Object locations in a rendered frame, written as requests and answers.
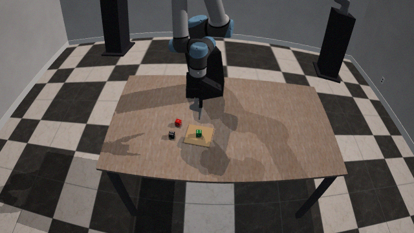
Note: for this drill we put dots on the red die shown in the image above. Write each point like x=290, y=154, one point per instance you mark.
x=178, y=122

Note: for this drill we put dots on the tan flat mat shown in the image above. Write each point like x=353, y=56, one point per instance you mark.
x=205, y=140

